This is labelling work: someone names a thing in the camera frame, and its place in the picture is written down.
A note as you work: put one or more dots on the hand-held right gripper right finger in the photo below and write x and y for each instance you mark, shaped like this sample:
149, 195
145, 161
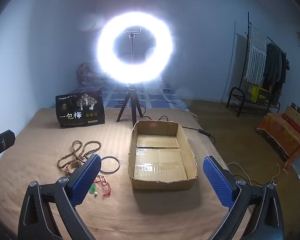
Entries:
217, 182

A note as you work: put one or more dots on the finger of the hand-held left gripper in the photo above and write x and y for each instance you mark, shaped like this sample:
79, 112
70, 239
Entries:
2, 141

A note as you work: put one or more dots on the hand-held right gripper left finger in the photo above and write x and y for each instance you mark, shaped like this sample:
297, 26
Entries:
86, 180

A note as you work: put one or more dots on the dark metal bangle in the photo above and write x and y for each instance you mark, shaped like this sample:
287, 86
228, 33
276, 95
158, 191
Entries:
118, 166

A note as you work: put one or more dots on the tan blanket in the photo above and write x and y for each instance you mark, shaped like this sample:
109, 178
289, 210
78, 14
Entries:
40, 135

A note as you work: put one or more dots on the black printed snack bag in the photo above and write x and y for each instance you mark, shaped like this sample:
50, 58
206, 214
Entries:
80, 120

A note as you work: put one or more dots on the orange cloth covered table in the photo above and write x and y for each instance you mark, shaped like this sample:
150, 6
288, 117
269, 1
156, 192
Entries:
280, 132

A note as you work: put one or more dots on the black clothes rack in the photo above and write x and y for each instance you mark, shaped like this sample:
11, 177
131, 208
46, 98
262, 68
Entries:
236, 97

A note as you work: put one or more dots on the black tripod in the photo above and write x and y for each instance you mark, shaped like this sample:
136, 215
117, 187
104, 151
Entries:
133, 105

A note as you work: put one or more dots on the red flat box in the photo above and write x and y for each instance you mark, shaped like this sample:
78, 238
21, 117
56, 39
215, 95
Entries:
292, 124

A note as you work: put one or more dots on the yellow plastic crate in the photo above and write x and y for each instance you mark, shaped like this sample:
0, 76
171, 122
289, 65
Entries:
258, 94

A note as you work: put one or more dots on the small cardboard box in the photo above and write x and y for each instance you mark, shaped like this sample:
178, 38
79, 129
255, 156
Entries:
296, 115

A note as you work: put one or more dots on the folded patterned quilt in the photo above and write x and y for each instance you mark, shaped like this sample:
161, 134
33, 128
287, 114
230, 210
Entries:
87, 76

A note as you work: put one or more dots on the dark hanging clothes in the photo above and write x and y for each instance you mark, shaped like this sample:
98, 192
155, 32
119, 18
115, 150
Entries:
275, 70

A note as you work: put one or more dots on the striped white towel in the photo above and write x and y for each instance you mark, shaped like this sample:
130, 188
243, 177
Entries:
256, 55

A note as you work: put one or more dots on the phone holder on pole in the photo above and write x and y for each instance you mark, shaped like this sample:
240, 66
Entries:
132, 31

